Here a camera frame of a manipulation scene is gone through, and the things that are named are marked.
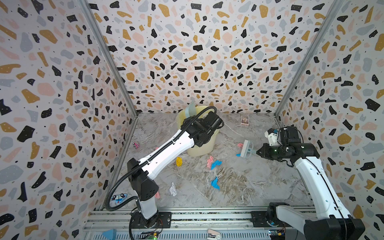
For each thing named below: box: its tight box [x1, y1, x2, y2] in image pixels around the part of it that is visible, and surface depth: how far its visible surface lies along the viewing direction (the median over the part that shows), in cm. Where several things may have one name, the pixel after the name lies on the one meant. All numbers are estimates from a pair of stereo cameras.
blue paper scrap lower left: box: [210, 176, 221, 191], surface depth 87 cm
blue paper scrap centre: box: [211, 160, 223, 170], surface depth 96 cm
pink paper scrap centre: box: [207, 155, 214, 170], surface depth 97 cm
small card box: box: [240, 115, 249, 126], surface depth 119 cm
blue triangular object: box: [102, 229, 117, 240], surface depth 70 cm
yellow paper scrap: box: [176, 156, 183, 167], surface depth 96 cm
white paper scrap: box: [169, 182, 178, 197], surface depth 85 cm
